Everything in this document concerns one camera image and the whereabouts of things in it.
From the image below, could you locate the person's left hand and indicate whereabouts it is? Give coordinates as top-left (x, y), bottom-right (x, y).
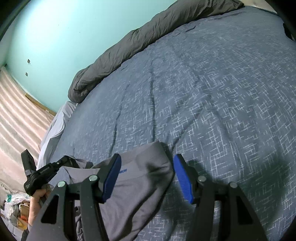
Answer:
top-left (28, 184), bottom-right (51, 226)

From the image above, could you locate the light grey bed sheet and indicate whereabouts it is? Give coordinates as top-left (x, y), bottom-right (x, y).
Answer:
top-left (37, 101), bottom-right (77, 170)

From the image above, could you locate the grey garment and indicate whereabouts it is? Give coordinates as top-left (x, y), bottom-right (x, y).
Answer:
top-left (59, 140), bottom-right (175, 241)

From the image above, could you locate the dark grey rolled duvet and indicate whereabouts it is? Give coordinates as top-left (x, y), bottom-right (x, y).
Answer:
top-left (68, 0), bottom-right (244, 103)

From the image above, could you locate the clutter on floor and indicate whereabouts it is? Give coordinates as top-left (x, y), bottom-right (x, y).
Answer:
top-left (2, 193), bottom-right (31, 230)

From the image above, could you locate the blue patterned bed cover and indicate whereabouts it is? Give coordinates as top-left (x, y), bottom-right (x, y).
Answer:
top-left (51, 6), bottom-right (295, 240)

